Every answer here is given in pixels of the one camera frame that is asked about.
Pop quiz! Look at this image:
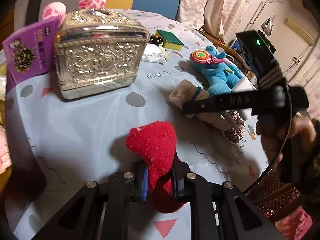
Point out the red fuzzy sock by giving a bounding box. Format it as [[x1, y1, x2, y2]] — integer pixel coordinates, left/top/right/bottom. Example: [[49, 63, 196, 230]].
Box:
[[125, 121, 184, 213]]

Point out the blue plush toy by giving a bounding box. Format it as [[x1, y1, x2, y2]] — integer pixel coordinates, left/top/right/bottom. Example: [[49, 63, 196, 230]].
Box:
[[192, 46, 245, 96]]

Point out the beige sock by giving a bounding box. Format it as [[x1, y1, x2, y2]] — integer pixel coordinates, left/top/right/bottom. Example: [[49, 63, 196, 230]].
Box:
[[168, 79, 237, 132]]

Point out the green yellow sponge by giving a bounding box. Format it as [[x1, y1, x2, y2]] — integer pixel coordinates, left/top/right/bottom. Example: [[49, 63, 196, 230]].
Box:
[[155, 30, 184, 51]]

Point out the person's right hand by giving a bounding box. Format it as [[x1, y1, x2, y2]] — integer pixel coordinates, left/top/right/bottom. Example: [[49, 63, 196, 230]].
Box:
[[256, 116, 318, 170]]

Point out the white foam block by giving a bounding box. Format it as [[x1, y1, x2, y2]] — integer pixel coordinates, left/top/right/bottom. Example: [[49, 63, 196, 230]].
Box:
[[231, 77, 256, 121]]

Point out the pink satin scrunchie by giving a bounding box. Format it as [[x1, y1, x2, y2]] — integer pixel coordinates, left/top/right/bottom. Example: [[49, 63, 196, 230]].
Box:
[[221, 110, 246, 144]]

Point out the rainbow lollipop toy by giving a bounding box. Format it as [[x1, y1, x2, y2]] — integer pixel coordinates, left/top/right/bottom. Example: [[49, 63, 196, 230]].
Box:
[[189, 50, 212, 65]]

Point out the wicker chair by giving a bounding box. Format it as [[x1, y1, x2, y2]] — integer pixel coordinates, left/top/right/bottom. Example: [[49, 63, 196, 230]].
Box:
[[247, 170, 302, 223]]

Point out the patterned plastic tablecloth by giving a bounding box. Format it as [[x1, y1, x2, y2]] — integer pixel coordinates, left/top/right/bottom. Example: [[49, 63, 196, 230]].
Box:
[[6, 9, 268, 239]]

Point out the pink patterned curtain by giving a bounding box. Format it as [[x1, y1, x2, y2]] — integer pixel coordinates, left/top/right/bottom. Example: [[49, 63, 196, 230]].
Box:
[[176, 0, 253, 43]]

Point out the white wet wipes pack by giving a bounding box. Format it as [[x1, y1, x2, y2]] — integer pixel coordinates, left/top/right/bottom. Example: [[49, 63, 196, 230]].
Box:
[[141, 43, 170, 64]]

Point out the pink bedspread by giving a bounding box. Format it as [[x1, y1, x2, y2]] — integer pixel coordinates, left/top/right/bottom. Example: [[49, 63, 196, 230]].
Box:
[[275, 205, 313, 240]]

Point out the silver ornate tissue box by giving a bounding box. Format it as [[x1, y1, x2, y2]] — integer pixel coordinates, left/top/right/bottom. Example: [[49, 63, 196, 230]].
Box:
[[54, 9, 150, 100]]

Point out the purple snack box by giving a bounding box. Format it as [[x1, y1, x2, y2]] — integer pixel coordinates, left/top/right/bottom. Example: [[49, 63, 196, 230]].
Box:
[[2, 17, 60, 86]]

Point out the pink spotted plush toy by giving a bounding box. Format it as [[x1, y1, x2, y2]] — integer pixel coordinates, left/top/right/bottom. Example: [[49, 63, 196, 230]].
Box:
[[41, 0, 106, 24]]

